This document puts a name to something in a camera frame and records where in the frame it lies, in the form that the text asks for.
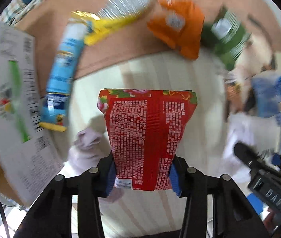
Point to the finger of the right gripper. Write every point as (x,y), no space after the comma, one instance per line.
(247,155)

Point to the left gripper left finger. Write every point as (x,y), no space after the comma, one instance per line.
(50,215)

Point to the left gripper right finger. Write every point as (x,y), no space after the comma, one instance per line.
(233,215)

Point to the red printed snack bag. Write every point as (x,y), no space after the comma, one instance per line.
(145,128)

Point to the green snack bag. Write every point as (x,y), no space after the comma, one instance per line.
(226,36)

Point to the orange snack bag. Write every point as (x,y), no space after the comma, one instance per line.
(179,26)

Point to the cardboard box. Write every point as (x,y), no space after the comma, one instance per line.
(28,157)

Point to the light blue tissue pack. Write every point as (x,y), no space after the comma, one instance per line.
(267,91)

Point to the lilac crumpled cloth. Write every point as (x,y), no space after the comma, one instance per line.
(85,152)

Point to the pink cat rug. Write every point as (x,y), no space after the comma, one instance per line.
(47,22)

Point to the blue yellow snack bag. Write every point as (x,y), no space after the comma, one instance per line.
(59,85)

